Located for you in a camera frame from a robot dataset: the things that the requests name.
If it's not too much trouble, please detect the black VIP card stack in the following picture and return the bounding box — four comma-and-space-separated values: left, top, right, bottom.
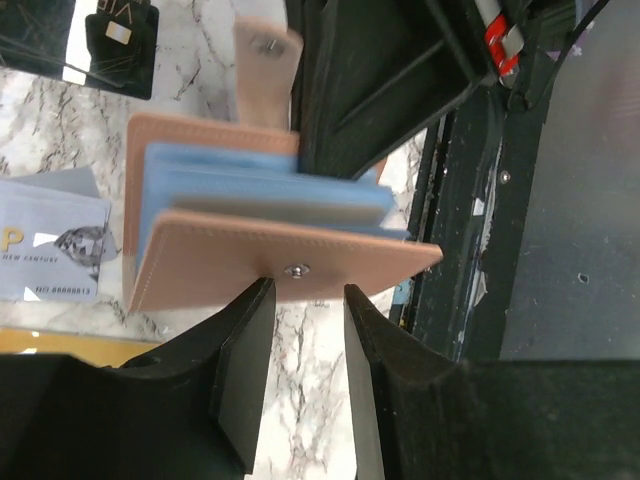
1, 0, 160, 100

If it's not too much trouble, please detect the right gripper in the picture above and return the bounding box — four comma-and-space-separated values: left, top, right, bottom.
475, 1, 608, 113

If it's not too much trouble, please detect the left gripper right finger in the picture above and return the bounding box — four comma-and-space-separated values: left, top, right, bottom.
344, 285, 639, 479

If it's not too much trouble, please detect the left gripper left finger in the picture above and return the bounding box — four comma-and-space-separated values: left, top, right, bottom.
1, 278, 276, 479

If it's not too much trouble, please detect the pink leather card holder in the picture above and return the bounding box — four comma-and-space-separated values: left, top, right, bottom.
123, 17, 442, 312

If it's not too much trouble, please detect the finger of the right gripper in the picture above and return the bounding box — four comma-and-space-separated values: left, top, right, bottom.
289, 0, 491, 179

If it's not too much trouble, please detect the gold credit card stack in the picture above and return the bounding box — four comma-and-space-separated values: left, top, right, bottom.
0, 327, 160, 367

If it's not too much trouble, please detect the silver VIP card stack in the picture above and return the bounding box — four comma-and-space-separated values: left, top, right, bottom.
1, 167, 115, 302

